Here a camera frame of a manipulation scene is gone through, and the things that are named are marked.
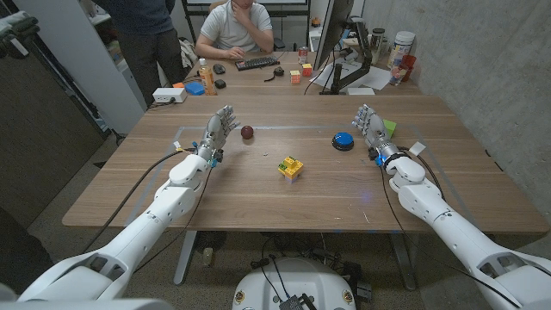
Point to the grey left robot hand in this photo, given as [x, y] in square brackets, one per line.
[215, 133]

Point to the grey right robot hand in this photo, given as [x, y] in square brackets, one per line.
[374, 129]

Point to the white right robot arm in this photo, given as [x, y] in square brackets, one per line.
[430, 202]

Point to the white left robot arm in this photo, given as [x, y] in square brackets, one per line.
[172, 196]

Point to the green cube block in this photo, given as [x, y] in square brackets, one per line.
[391, 128]

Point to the blue push button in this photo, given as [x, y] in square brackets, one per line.
[343, 140]

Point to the dark red ball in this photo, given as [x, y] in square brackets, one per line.
[247, 132]

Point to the white flat box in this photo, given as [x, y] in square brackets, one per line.
[360, 91]

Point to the blue flat box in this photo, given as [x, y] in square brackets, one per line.
[194, 88]

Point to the black computer mouse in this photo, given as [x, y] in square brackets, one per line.
[219, 69]
[220, 84]

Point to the white paper sheets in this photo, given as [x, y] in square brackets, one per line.
[379, 77]

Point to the orange drink bottle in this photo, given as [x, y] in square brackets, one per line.
[208, 79]

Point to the clear drinking glass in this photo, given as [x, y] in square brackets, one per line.
[396, 75]

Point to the white power box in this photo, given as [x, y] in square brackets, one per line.
[168, 94]

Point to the red cup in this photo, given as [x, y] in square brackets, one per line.
[409, 64]

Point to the black keyboard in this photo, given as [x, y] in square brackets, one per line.
[257, 63]

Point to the white canister blue label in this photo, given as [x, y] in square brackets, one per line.
[400, 49]

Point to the glass jar dark lid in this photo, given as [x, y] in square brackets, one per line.
[377, 41]

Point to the rubik's cube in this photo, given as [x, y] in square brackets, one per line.
[295, 77]
[306, 70]

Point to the red soda can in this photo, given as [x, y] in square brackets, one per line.
[302, 56]

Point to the seated person white shirt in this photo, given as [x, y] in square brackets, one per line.
[234, 28]

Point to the computer monitor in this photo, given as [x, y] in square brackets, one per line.
[332, 30]

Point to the standing person dark clothes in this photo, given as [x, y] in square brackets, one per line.
[146, 39]

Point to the grey table leg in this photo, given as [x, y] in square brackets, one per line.
[185, 258]
[404, 262]

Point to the white robot torso base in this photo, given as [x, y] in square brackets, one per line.
[297, 280]

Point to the white cabinet panel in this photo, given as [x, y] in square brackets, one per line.
[64, 43]

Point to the black device on torso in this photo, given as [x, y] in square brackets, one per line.
[292, 303]

